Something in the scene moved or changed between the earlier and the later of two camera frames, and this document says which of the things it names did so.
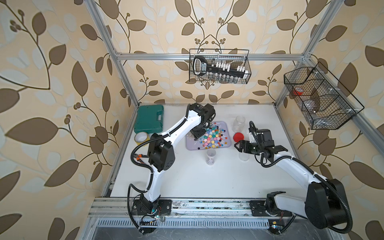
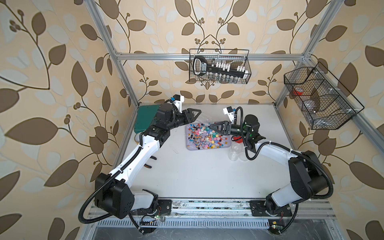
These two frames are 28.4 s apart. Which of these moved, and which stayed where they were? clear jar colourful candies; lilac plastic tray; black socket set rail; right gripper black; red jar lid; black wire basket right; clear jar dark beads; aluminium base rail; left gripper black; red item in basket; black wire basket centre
Moved: clear jar colourful candies; right gripper black; left gripper black; clear jar dark beads
Stayed: black wire basket centre; red jar lid; lilac plastic tray; aluminium base rail; black socket set rail; red item in basket; black wire basket right
